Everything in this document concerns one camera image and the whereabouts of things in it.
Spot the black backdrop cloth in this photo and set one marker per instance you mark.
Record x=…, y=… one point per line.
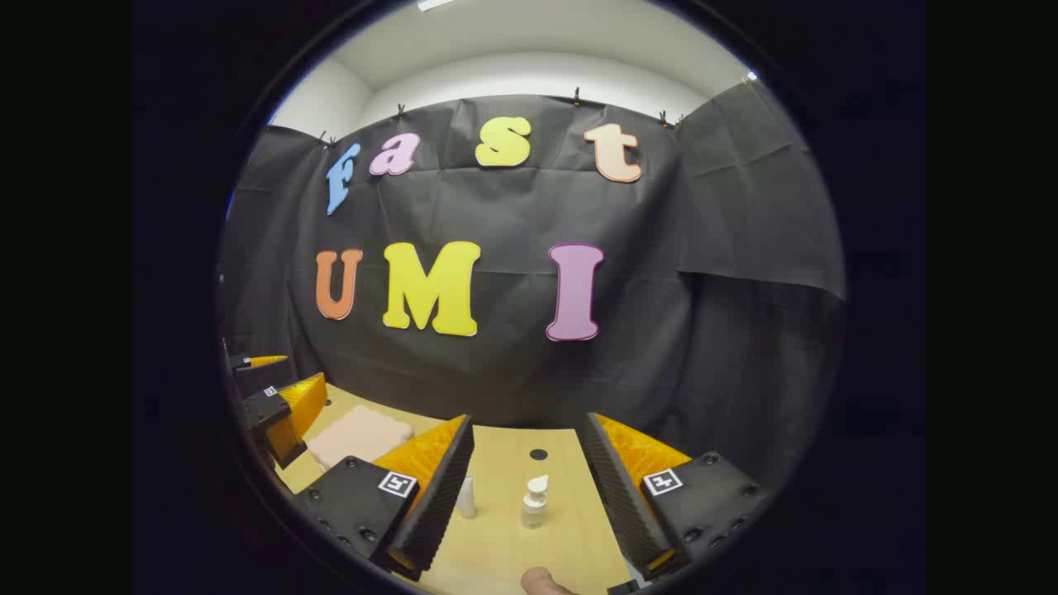
x=512, y=215

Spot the white pump bottle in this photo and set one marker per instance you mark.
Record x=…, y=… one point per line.
x=535, y=506

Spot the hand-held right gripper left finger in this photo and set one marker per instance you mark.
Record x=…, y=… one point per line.
x=442, y=487

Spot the white squeeze tube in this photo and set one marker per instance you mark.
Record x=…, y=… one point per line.
x=467, y=498

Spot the ceiling light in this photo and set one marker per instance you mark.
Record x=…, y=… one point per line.
x=434, y=4

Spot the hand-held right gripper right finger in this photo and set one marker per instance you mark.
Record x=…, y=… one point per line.
x=616, y=487

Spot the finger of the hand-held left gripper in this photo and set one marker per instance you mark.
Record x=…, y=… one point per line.
x=260, y=378
x=269, y=413

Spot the pink suitcase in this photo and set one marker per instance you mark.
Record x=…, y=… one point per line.
x=357, y=434

